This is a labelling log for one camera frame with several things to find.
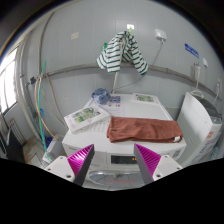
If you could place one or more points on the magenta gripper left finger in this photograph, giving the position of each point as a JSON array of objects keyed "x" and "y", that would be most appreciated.
[{"x": 74, "y": 167}]

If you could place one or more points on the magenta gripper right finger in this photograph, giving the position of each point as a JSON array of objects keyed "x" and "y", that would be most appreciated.
[{"x": 152, "y": 165}]

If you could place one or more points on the brown towel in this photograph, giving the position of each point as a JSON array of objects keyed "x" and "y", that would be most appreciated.
[{"x": 144, "y": 130}]

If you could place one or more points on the white front-load washing machine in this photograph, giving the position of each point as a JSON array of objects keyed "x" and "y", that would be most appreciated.
[{"x": 113, "y": 166}]

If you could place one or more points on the white illustrated box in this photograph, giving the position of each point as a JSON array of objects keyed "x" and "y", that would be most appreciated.
[{"x": 85, "y": 117}]

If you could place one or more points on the white top-load washing machine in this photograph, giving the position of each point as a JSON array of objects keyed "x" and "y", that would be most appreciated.
[{"x": 201, "y": 125}]

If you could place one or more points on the illustrated leaflet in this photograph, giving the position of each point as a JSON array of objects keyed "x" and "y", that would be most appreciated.
[{"x": 143, "y": 98}]

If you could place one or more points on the printed paper sheet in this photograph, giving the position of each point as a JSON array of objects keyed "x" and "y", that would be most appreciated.
[{"x": 114, "y": 104}]

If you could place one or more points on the white radiator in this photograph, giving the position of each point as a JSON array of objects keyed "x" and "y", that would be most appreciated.
[{"x": 13, "y": 126}]

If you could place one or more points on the blue crumpled cloth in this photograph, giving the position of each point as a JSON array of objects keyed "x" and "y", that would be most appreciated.
[{"x": 101, "y": 96}]

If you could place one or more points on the window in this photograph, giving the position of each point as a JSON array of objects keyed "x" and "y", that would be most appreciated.
[{"x": 7, "y": 82}]

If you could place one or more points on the green white striped garment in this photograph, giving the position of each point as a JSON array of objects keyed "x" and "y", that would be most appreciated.
[{"x": 122, "y": 48}]

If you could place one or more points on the blue wall sign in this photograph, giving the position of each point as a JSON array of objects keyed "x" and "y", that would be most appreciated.
[{"x": 191, "y": 50}]

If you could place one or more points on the white wall switch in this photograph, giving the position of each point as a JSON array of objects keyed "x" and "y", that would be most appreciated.
[{"x": 74, "y": 35}]

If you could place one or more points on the white wall socket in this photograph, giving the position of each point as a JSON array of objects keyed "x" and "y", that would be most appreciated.
[{"x": 160, "y": 35}]

